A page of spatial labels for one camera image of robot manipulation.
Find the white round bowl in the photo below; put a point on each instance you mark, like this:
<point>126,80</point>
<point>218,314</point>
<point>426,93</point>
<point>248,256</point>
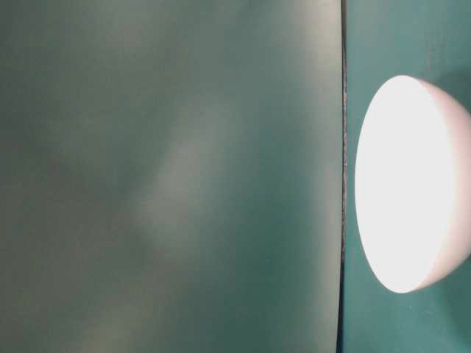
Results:
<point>412,184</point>

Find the green table mat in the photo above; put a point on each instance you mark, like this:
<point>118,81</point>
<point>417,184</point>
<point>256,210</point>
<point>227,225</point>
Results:
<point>429,40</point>

